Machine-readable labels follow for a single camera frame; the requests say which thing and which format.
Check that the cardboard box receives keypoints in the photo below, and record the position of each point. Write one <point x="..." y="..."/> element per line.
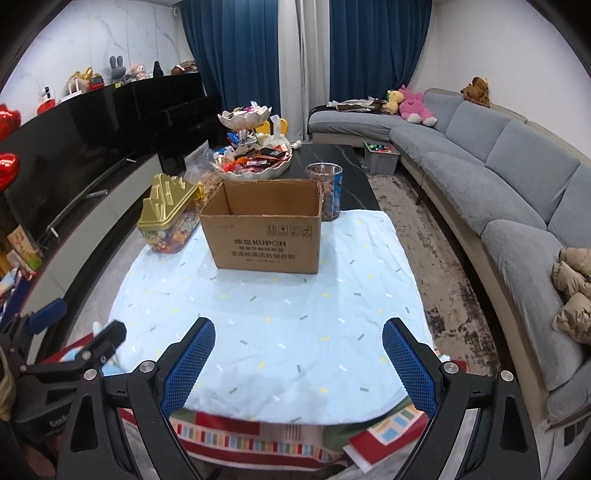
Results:
<point x="263" y="240"/>

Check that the clear bag of peanuts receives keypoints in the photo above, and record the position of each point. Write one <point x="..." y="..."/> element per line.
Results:
<point x="198" y="177"/>

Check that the grey storage bin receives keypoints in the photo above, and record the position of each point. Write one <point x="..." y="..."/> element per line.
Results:
<point x="381" y="161"/>

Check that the patterned floor rug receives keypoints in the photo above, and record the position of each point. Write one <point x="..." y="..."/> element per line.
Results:
<point x="438" y="258"/>

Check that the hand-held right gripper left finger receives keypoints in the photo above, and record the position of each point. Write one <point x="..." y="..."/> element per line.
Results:
<point x="189" y="364"/>

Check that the yellow chair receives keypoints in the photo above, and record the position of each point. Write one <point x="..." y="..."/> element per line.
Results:
<point x="284" y="128"/>
<point x="264" y="128"/>

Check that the tiered shell snack bowl stand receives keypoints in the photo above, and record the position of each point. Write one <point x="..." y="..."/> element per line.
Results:
<point x="258" y="174"/>

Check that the black television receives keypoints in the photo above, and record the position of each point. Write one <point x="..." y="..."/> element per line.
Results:
<point x="69" y="152"/>

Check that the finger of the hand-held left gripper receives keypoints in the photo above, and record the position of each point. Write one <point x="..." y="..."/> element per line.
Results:
<point x="108" y="337"/>
<point x="46" y="314"/>

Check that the yellow plush toy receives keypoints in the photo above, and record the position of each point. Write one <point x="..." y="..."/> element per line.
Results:
<point x="393" y="99"/>

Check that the gold lid candy container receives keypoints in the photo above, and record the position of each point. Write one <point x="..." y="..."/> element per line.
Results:
<point x="166" y="203"/>

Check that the tan plush toy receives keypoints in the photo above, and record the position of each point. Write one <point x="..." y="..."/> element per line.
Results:
<point x="572" y="277"/>

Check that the large pile of snack packets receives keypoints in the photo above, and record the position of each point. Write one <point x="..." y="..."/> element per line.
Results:
<point x="249" y="161"/>

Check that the small doll plush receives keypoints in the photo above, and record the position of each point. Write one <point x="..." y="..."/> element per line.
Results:
<point x="138" y="71"/>

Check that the brown plush bear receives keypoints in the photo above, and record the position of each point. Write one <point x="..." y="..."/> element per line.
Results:
<point x="475" y="92"/>

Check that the yellow toy figure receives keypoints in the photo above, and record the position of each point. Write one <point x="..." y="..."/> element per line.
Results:
<point x="201" y="194"/>

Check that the dark cloth heap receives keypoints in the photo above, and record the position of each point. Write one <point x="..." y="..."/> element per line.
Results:
<point x="355" y="105"/>

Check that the blue curtain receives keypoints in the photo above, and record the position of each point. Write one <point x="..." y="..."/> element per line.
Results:
<point x="378" y="46"/>
<point x="231" y="55"/>

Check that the white television cabinet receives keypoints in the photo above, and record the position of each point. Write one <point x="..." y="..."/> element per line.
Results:
<point x="120" y="194"/>

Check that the red white toy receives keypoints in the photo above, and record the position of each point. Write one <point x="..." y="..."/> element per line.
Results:
<point x="83" y="83"/>

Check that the colourful striped play mat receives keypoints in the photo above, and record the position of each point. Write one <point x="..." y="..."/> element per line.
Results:
<point x="258" y="438"/>

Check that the colourful packages heap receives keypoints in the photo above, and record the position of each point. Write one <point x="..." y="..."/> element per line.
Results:
<point x="21" y="267"/>

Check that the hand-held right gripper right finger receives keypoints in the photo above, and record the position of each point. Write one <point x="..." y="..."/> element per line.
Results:
<point x="411" y="364"/>

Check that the black piano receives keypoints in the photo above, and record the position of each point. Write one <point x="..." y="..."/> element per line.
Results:
<point x="175" y="106"/>

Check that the white sheer curtain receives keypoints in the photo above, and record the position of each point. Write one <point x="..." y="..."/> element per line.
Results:
<point x="302" y="60"/>

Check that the grey rabbit plush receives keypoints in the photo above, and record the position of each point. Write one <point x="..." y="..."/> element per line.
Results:
<point x="117" y="71"/>

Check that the pink plush toy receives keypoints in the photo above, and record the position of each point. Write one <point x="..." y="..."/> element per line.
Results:
<point x="413" y="104"/>

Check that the clear jar of brown nuts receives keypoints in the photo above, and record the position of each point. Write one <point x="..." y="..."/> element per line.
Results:
<point x="331" y="194"/>

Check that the black marble coffee table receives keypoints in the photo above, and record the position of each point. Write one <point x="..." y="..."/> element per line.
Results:
<point x="360" y="184"/>

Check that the black metronome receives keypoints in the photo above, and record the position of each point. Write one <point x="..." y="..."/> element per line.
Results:
<point x="158" y="70"/>

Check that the red heart balloon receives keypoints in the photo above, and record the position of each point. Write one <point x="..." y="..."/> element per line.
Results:
<point x="9" y="171"/>
<point x="9" y="121"/>

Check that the white plastic bag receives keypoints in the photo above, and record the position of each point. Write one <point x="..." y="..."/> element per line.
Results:
<point x="275" y="123"/>

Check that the small pile of snack packets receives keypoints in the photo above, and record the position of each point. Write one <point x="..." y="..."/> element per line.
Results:
<point x="244" y="110"/>

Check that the light blue patterned cloth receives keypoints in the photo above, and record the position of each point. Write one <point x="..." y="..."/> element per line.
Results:
<point x="295" y="300"/>

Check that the grey sectional sofa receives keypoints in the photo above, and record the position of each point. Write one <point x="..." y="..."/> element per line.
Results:
<point x="508" y="184"/>

